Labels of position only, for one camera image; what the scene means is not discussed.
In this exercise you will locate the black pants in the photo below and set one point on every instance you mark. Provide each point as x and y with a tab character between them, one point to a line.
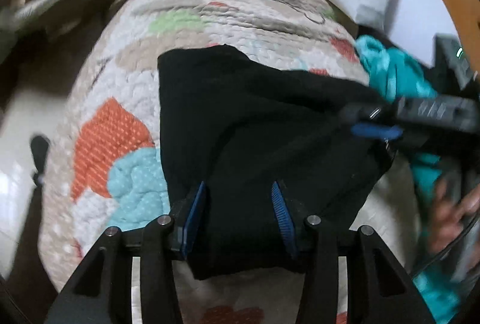
239	126

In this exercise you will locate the patterned quilted bedspread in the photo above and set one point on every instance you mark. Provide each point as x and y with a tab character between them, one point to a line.
104	165

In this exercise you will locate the person's right hand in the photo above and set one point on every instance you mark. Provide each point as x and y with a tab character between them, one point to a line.
445	216

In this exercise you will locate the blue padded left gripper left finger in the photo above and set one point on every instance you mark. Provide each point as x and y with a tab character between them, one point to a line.
187	222

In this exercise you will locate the black shoe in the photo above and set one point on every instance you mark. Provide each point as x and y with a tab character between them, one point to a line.
39	146

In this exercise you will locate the teal star fleece blanket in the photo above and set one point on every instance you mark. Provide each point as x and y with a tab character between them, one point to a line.
393	73

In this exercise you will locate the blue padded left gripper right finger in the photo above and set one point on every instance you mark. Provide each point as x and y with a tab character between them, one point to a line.
290	214

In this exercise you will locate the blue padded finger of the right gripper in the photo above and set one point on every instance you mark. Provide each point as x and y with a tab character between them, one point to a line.
376	132

